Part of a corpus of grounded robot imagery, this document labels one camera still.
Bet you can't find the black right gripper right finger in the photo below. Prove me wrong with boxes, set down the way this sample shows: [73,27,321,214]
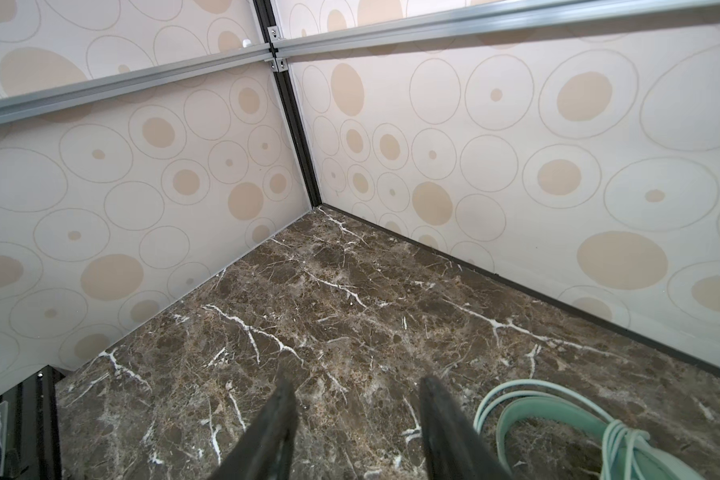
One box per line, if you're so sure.
[419,375,511,479]

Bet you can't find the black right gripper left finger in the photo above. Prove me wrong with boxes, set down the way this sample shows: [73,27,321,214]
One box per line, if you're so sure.
[209,379,298,480]

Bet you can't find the aluminium left side rail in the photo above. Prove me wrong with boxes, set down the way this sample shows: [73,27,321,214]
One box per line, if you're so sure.
[0,43,273,125]

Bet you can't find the mint green headphones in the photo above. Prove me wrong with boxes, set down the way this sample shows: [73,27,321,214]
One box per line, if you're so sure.
[473,379,701,479]

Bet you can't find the black frame corner post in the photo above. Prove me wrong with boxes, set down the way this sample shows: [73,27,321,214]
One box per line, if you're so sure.
[252,0,323,209]

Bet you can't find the aluminium frame rail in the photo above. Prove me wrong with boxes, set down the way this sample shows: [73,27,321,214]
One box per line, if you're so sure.
[269,1,720,58]

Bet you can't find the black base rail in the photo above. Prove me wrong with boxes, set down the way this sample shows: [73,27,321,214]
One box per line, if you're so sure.
[0,366,62,479]

